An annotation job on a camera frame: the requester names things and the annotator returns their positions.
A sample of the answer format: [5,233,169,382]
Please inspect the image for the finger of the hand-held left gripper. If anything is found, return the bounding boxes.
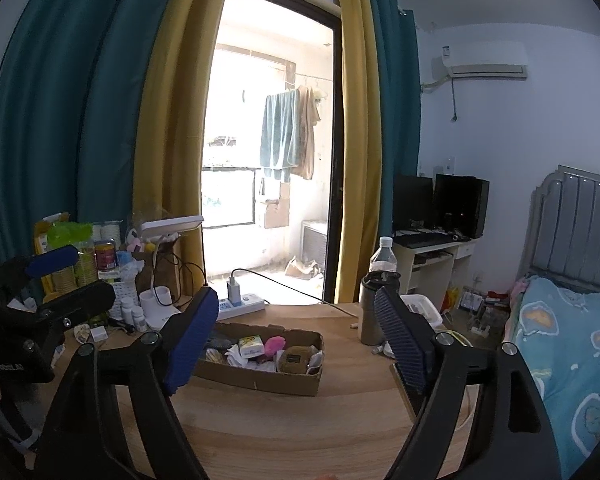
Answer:
[40,280,117,330]
[0,245,79,281]

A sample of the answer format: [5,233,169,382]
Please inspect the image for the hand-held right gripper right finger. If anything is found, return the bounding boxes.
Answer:
[374,285,564,480]

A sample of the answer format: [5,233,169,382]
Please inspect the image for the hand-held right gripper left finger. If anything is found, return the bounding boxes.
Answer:
[30,286,220,480]

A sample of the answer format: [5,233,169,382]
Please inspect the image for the grey soft pad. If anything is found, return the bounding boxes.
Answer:
[207,332,238,351]

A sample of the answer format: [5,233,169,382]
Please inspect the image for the white tissue pack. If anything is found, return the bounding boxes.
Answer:
[225,345,276,373]

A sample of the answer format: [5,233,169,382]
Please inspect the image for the cardboard box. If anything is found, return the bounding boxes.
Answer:
[192,321,326,397]

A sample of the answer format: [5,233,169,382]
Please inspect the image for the brown plush pouch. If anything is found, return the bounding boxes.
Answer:
[278,345,317,375]

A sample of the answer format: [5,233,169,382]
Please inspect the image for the steel tumbler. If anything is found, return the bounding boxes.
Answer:
[358,271,401,346]

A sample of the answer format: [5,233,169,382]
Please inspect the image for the white plastic tray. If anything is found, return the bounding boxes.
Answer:
[400,295,444,329]

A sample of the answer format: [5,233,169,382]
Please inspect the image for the white plastic basket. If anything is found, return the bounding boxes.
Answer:
[97,272,142,302]

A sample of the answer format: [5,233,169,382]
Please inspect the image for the red can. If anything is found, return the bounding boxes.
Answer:
[94,240,119,272]

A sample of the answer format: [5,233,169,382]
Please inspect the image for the stack of paper cups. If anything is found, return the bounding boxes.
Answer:
[92,222,126,244]

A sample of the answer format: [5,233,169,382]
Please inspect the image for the white power strip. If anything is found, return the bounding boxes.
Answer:
[215,294,267,322]

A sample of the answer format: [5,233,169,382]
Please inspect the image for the white computer desk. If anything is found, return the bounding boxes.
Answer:
[392,232,481,307]

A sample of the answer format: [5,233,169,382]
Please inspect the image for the clear water bottle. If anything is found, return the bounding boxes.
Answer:
[370,236,398,276]

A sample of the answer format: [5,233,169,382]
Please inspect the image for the pastel plush toys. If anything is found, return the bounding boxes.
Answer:
[125,227,159,256]

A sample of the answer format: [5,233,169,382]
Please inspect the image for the black keyboard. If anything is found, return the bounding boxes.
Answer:
[397,232,462,249]

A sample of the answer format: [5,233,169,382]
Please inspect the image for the white desk lamp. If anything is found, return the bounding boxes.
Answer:
[139,215,204,331]

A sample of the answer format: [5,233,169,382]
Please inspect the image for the white outdoor unit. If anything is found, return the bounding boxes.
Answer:
[302,220,329,267]

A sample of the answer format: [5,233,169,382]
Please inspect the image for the black computer monitor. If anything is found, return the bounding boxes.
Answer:
[392,175,435,232]
[434,174,491,240]

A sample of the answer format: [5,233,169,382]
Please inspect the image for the teal curtain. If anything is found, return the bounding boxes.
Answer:
[0,0,173,266]
[365,0,423,241]

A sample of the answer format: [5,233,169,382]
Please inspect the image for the blue printed blanket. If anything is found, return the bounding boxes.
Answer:
[502,275,600,478]

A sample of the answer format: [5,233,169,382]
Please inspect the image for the yellow curtain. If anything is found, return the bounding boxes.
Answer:
[330,0,385,306]
[132,0,236,281]

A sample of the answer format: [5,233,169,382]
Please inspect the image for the grey padded headboard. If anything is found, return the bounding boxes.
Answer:
[517,165,600,303]

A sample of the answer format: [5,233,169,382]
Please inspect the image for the blue hanging towel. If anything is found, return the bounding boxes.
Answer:
[259,89,303,183]

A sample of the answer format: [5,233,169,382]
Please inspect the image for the beige hanging towel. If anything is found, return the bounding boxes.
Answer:
[292,85,324,181]

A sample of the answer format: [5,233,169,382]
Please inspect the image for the white air conditioner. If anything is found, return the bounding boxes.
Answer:
[432,41,528,81]

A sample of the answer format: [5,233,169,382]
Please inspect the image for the black door frame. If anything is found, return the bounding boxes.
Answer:
[202,0,344,306]

